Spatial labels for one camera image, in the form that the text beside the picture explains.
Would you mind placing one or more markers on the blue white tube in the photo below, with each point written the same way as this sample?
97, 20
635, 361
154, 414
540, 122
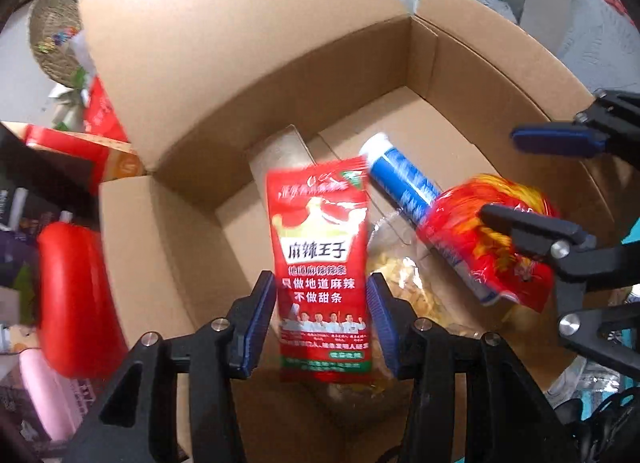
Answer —
400, 173

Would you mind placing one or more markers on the red bottle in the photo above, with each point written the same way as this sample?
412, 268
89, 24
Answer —
75, 293

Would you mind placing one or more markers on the red yellow snack packet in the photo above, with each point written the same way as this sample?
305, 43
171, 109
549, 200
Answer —
450, 223

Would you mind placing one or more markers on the cardboard box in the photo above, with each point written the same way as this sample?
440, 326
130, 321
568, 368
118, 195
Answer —
250, 68

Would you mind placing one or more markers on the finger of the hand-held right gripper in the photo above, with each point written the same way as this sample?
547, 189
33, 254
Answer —
555, 139
530, 230

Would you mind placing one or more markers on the black pouch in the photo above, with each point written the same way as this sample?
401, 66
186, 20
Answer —
30, 178

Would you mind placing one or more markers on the red spicy strip packet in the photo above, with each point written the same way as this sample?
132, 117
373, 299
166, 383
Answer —
320, 243

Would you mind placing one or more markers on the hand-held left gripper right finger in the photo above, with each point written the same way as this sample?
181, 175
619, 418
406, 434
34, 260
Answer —
385, 328

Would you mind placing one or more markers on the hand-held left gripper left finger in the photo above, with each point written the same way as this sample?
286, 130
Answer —
255, 328

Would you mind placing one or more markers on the pink bottle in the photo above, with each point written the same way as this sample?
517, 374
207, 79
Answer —
45, 393

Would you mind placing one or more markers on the red orange carton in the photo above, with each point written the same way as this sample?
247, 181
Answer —
65, 143

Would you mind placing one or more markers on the red gift bag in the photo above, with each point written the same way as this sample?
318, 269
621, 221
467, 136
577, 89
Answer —
102, 113

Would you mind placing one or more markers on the clear waffle packet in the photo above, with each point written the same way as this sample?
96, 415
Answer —
405, 288

